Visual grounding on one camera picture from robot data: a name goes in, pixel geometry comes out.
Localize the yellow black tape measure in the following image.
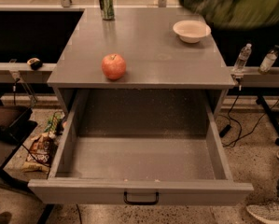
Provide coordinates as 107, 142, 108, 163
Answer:
27, 58, 43, 70

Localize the black rolling stand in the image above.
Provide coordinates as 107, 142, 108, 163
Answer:
256, 94, 279, 146

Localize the black power cable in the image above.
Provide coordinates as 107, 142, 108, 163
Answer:
217, 85, 271, 148

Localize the red apple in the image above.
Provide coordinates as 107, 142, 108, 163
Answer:
101, 53, 126, 80

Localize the green soda can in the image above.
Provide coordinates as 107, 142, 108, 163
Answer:
99, 0, 115, 21

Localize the green jalapeno chip bag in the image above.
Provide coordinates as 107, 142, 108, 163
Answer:
178, 0, 279, 30

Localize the white bowl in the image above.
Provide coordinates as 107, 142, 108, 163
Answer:
173, 21, 211, 44

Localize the open grey top drawer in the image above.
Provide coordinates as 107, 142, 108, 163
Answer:
29, 89, 253, 205

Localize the clear water bottle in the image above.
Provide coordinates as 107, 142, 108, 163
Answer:
233, 43, 252, 73
258, 45, 279, 74

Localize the green snack bag on floor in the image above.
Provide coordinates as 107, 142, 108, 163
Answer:
45, 111, 64, 134

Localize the black drawer handle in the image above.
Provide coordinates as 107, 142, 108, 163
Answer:
123, 191, 160, 205

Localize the brown snack bag on floor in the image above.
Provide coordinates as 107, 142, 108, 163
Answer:
21, 133, 57, 174

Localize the black tray cart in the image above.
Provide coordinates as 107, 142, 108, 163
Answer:
0, 95, 37, 171

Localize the grey cabinet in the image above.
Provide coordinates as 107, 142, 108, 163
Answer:
48, 7, 234, 106

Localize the grey sneaker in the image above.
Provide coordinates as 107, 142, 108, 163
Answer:
246, 198, 279, 224

